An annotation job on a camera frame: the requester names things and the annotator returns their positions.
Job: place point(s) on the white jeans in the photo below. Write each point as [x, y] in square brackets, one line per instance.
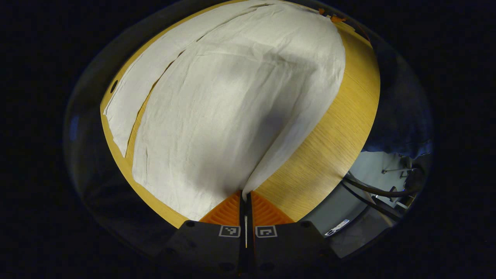
[232, 116]

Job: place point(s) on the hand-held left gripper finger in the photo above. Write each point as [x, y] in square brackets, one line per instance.
[241, 217]
[249, 217]

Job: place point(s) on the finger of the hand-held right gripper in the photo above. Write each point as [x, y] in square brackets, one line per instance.
[335, 18]

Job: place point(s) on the black round table hole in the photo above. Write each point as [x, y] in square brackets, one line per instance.
[114, 86]

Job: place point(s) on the grey case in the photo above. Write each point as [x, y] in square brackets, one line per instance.
[341, 209]

